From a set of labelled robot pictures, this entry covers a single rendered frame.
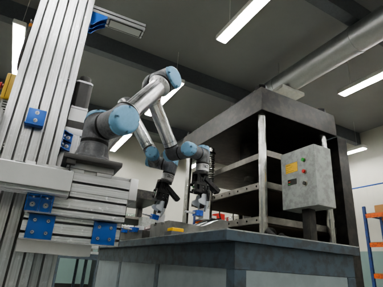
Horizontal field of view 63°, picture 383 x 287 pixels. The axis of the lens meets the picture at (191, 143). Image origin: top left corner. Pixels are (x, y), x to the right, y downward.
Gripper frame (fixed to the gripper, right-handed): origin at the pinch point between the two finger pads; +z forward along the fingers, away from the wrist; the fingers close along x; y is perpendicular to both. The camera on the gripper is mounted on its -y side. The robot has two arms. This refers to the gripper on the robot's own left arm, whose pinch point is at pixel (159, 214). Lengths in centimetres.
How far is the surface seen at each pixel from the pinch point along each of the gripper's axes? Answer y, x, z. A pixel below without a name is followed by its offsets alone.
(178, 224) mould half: -3.9, 19.5, 3.2
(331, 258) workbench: -46, 81, 2
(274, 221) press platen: -85, 0, -19
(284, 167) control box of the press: -78, 9, -56
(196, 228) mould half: -15.1, 19.4, 2.1
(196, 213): -6.6, 30.6, -4.1
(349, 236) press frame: -152, 9, -27
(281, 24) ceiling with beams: -170, -158, -345
